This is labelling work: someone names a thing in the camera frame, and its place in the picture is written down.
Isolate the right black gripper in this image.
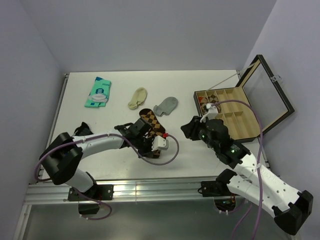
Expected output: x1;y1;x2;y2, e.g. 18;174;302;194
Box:
180;115;219;151

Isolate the brown argyle sock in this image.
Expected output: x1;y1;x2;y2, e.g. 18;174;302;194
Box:
208;93;222;114
139;108;167;160

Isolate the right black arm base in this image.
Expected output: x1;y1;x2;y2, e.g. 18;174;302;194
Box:
197;180;237;212

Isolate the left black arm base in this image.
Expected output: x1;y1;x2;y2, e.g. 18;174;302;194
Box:
67;184;114;221

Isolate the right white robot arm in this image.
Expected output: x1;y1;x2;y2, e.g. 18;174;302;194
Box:
180;116;314;236

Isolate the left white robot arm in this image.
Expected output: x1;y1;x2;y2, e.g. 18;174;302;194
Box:
40;117;152;200

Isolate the rolled orange argyle sock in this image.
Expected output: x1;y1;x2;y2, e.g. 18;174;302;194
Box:
198;96;209;115

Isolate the rolled brown argyle sock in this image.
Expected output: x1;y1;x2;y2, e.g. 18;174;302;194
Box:
208;93;222;114

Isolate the cream ankle sock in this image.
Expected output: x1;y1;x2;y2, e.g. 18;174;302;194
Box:
127;87;148;110

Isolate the grey ankle sock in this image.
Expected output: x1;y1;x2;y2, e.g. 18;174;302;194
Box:
153;96;178;117

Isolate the black blue sock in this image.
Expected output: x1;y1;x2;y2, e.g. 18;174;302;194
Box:
73;122;93;136

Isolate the teal patterned sock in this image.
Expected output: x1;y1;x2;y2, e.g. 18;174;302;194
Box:
84;77;112;108

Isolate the black compartment storage box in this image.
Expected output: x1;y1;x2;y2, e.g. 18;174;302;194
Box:
193;54;295;143

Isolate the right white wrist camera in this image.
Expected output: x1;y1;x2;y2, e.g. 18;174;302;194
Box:
200;103;219;123

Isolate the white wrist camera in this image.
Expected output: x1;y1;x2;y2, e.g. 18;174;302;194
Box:
151;135;169;152
200;103;219;123

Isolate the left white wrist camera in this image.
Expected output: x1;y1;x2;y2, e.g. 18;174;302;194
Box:
151;135;169;152

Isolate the aluminium frame rail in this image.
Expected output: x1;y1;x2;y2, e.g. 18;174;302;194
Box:
23;177;216;205

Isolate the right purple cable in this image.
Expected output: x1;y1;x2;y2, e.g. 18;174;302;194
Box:
207;99;266;240

